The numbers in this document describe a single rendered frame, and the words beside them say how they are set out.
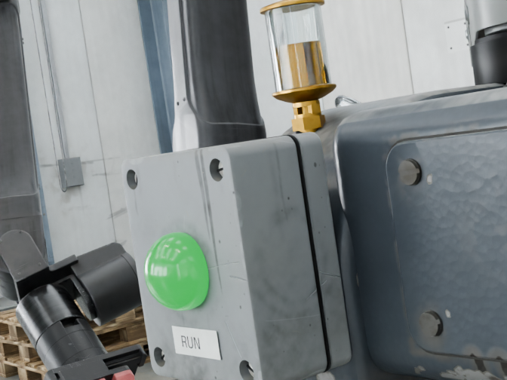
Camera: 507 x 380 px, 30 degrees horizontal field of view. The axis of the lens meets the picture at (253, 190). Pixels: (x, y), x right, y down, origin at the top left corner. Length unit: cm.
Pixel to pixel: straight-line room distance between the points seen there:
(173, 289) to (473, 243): 11
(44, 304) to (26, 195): 12
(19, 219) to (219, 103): 36
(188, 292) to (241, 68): 39
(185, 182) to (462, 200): 10
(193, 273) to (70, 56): 861
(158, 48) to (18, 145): 833
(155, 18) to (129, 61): 50
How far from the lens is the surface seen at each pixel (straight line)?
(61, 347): 93
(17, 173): 104
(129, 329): 618
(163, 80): 934
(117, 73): 916
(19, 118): 108
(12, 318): 626
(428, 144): 33
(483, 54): 45
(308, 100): 42
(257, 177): 34
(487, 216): 32
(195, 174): 35
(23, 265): 97
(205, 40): 71
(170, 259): 35
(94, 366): 90
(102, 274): 97
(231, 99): 70
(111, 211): 900
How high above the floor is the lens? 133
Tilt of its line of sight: 3 degrees down
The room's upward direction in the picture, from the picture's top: 8 degrees counter-clockwise
